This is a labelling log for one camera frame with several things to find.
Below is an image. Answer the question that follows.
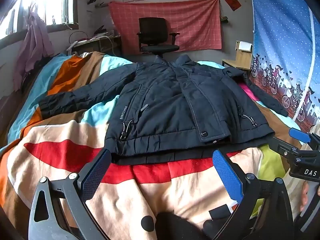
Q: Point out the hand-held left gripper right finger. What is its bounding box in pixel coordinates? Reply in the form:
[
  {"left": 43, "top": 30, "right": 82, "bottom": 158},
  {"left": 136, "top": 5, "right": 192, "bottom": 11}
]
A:
[{"left": 212, "top": 149, "right": 294, "bottom": 240}]

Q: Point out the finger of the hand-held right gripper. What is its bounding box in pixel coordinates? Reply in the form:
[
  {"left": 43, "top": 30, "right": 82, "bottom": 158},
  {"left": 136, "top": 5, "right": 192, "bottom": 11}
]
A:
[
  {"left": 269, "top": 136, "right": 314, "bottom": 161},
  {"left": 289, "top": 127, "right": 320, "bottom": 151}
]

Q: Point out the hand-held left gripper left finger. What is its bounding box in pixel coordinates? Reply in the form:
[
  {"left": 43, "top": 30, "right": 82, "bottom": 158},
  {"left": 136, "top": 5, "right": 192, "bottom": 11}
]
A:
[{"left": 29, "top": 149, "right": 112, "bottom": 240}]

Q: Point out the black padded jacket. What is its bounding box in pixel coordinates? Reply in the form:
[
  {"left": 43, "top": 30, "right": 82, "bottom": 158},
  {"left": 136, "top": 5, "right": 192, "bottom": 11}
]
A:
[{"left": 39, "top": 54, "right": 289, "bottom": 166}]

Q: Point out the person's right hand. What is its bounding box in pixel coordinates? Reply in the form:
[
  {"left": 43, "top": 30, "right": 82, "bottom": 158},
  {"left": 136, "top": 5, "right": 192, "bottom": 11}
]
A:
[{"left": 300, "top": 181, "right": 311, "bottom": 212}]

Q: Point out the beige cloth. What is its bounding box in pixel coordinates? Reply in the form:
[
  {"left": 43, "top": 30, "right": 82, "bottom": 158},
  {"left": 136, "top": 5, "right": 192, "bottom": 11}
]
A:
[{"left": 284, "top": 122, "right": 320, "bottom": 219}]

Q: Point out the colourful patchwork blanket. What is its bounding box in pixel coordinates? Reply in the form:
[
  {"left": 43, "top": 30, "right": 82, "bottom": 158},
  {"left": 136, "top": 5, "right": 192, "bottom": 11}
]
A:
[{"left": 0, "top": 51, "right": 310, "bottom": 240}]

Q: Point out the dark cloth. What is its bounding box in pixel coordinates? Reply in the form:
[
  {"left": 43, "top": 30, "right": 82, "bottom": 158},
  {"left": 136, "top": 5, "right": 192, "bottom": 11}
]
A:
[{"left": 156, "top": 212, "right": 209, "bottom": 240}]

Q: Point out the blue printed curtain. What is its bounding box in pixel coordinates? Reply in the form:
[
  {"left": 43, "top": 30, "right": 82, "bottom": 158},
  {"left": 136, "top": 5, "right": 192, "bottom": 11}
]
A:
[{"left": 249, "top": 0, "right": 320, "bottom": 133}]

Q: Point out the wooden chair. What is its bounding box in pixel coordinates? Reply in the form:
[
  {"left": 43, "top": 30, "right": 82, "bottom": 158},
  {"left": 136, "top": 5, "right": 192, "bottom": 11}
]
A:
[{"left": 222, "top": 40, "right": 253, "bottom": 71}]

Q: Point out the white paper sheet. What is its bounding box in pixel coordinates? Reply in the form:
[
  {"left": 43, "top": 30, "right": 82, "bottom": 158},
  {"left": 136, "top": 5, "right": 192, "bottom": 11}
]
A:
[{"left": 237, "top": 41, "right": 253, "bottom": 52}]

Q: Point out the wooden desk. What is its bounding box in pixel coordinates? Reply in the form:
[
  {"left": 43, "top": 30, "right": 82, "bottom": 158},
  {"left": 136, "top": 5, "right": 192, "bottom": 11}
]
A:
[{"left": 66, "top": 34, "right": 122, "bottom": 56}]

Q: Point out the pile of papers on desk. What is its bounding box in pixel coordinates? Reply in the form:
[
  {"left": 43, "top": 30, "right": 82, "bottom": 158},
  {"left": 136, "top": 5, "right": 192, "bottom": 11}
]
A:
[{"left": 86, "top": 25, "right": 114, "bottom": 40}]

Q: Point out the pink hanging cloth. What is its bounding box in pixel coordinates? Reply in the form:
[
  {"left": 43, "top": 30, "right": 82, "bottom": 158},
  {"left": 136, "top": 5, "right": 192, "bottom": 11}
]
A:
[{"left": 13, "top": 6, "right": 55, "bottom": 92}]

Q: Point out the black office chair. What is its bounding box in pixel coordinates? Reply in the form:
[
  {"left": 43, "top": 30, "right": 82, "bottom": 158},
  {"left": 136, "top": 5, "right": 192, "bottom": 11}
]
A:
[{"left": 136, "top": 17, "right": 180, "bottom": 58}]

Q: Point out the window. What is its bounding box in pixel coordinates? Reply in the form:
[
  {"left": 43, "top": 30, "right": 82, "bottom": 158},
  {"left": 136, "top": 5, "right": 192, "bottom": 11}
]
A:
[{"left": 0, "top": 0, "right": 79, "bottom": 40}]

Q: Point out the white cable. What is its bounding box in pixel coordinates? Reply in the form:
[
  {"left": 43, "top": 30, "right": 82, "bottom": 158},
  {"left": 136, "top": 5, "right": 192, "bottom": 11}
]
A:
[{"left": 99, "top": 35, "right": 118, "bottom": 56}]

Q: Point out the red paper wall decoration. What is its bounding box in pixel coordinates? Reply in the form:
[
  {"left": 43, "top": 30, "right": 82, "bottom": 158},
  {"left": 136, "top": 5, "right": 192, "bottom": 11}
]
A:
[{"left": 224, "top": 0, "right": 242, "bottom": 12}]

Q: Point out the red checked wall cloth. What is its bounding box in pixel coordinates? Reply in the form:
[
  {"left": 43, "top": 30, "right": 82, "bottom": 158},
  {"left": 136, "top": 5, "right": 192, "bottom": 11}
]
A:
[{"left": 108, "top": 0, "right": 223, "bottom": 55}]

